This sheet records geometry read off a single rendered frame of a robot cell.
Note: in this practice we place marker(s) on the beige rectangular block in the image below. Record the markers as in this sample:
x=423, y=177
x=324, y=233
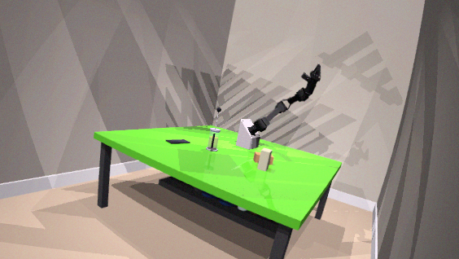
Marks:
x=265, y=158

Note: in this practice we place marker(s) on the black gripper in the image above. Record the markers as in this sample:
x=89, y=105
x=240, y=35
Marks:
x=315, y=76

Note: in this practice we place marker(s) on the orange rectangular block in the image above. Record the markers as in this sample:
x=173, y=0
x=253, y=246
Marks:
x=257, y=158

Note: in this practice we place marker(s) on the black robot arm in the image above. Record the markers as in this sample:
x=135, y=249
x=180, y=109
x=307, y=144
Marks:
x=301, y=95

